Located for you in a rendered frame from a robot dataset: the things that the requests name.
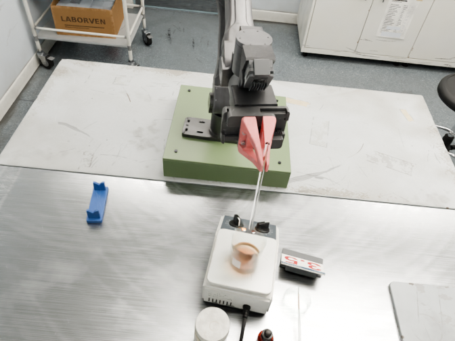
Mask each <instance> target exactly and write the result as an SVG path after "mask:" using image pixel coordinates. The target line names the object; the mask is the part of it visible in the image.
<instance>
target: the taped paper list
mask: <svg viewBox="0 0 455 341"><path fill-rule="evenodd" d="M420 1H423V0H389V2H388V4H387V7H386V10H385V12H384V15H383V18H382V20H381V23H380V26H379V28H378V31H377V33H376V37H387V38H394V39H404V37H405V35H406V33H407V30H408V27H409V25H410V23H411V21H412V19H413V16H414V14H415V12H416V9H417V7H418V4H419V3H420Z"/></svg>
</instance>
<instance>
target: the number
mask: <svg viewBox="0 0 455 341"><path fill-rule="evenodd" d="M283 261H284V262H287V263H291V264H294V265H299V266H301V267H306V268H308V269H313V270H316V271H321V272H324V271H323V268H322V265H319V264H316V263H312V262H309V261H306V260H301V259H298V258H294V257H291V256H287V255H283Z"/></svg>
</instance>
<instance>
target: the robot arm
mask: <svg viewBox="0 0 455 341"><path fill-rule="evenodd" d="M216 3H217V11H218V17H219V32H218V50H217V65H216V69H215V73H214V76H213V87H212V92H209V98H208V110H209V113H211V120H209V119H203V118H194V117H186V119H185V122H184V125H183V129H182V136H183V137H189V138H195V139H203V140H209V141H219V142H221V143H222V144H224V143H234V144H237V146H238V151H239V153H240V154H242V155H243V156H244V157H245V158H247V159H248V160H250V161H251V162H252V163H253V164H254V165H255V166H256V167H257V169H258V170H259V171H260V172H262V171H263V152H264V148H265V143H266V142H269V150H268V154H267V160H266V163H265V169H264V170H265V172H267V171H268V168H269V153H270V149H280V148H281V147H282V144H283V141H284V137H285V132H284V130H285V126H286V121H288V120H289V117H290V111H289V109H288V106H278V103H277V101H276V97H275V95H274V91H273V88H272V86H271V85H270V83H271V81H272V79H273V78H274V67H273V65H274V62H275V61H276V57H275V55H274V51H273V49H272V41H273V39H272V37H271V36H270V35H269V34H267V33H266V32H264V31H263V28H262V27H260V26H254V24H253V14H252V0H216ZM253 150H255V151H253Z"/></svg>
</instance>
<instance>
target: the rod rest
mask: <svg viewBox="0 0 455 341"><path fill-rule="evenodd" d="M107 196H108V186H106V185H105V182H104V181H102V182H101V183H97V182H96V181H93V192H92V195H91V201H90V204H89V209H87V210H86V212H87V218H86V221H87V223H102V221H103V218H104V211H105V207H106V200H107Z"/></svg>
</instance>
